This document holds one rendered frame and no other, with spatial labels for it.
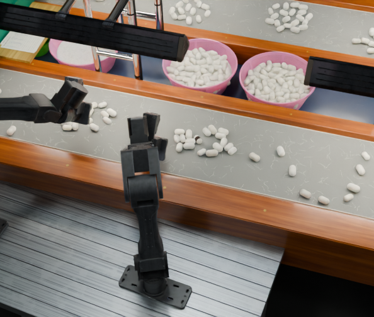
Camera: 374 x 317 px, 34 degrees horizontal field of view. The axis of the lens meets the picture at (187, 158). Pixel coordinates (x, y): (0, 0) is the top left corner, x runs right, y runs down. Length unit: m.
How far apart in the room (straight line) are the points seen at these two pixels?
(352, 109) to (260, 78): 0.34
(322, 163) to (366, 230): 0.28
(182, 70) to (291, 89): 0.39
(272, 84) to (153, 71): 0.46
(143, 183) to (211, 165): 0.50
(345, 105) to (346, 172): 0.36
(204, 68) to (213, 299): 0.88
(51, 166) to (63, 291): 0.39
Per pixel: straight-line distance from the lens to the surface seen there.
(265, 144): 1.97
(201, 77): 2.19
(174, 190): 1.81
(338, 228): 1.77
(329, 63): 1.71
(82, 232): 1.87
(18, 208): 1.97
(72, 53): 2.34
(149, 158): 1.45
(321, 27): 2.43
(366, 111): 2.22
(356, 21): 2.49
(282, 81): 2.17
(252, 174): 1.88
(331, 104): 2.22
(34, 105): 1.73
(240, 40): 2.30
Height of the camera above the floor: 2.20
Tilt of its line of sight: 50 degrees down
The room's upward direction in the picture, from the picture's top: 2 degrees counter-clockwise
